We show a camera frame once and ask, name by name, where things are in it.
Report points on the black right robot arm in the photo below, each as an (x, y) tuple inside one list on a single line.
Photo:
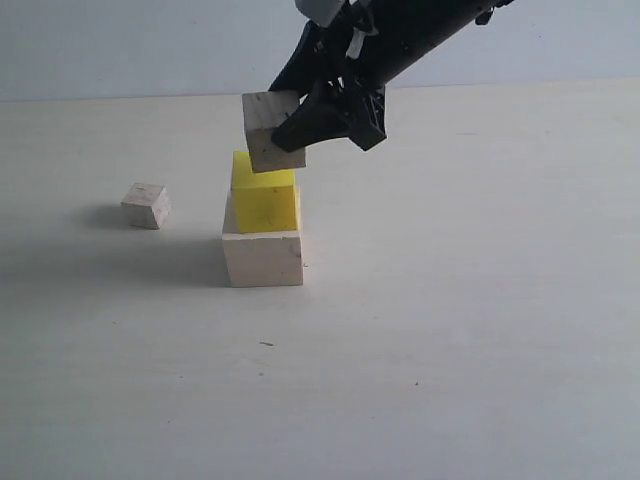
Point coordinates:
[(448, 17)]

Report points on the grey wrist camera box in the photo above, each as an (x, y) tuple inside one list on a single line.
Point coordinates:
[(320, 12)]

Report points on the small pale wooden cube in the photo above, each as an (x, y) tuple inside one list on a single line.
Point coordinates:
[(146, 206)]

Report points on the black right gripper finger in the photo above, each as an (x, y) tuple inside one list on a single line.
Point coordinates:
[(320, 117), (301, 70)]

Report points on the large pale wooden cube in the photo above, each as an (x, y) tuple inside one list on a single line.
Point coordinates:
[(263, 259)]

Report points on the yellow cube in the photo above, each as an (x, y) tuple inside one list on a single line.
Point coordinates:
[(263, 202)]

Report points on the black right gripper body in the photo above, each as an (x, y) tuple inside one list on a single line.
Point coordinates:
[(368, 44)]

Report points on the medium wooden cube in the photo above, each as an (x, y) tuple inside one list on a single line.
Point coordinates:
[(263, 113)]

